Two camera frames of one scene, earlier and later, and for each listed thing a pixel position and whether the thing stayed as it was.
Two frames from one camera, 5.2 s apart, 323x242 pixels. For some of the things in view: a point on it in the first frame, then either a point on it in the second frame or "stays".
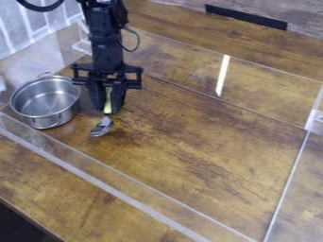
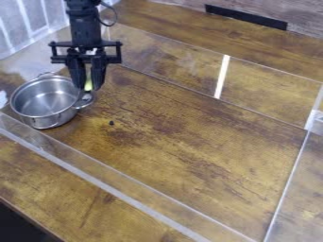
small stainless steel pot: (45, 100) stays
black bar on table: (280, 25) stays
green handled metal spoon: (105, 124) to (86, 96)
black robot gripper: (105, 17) to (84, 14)
